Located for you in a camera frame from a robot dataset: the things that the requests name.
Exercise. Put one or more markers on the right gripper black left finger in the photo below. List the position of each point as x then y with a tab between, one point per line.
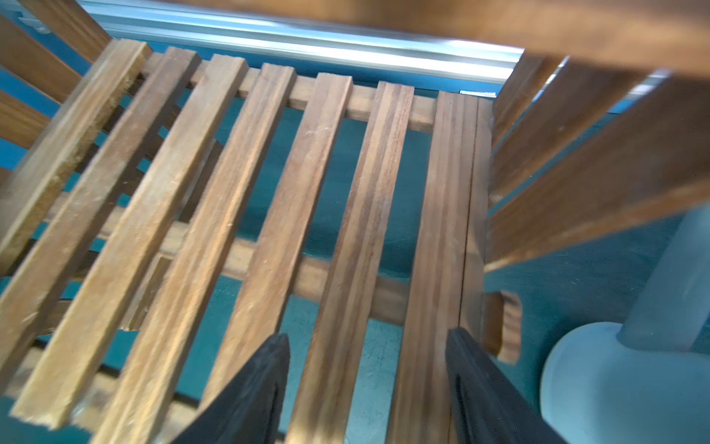
248	409

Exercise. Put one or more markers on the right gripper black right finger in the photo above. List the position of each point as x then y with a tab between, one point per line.
486	407

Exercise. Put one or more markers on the large pale blue watering can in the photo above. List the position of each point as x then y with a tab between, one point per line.
640	381

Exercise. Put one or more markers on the brown wooden slatted shelf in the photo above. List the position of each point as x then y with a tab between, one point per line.
560	291

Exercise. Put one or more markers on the aluminium back rail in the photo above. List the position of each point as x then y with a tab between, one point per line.
325	44

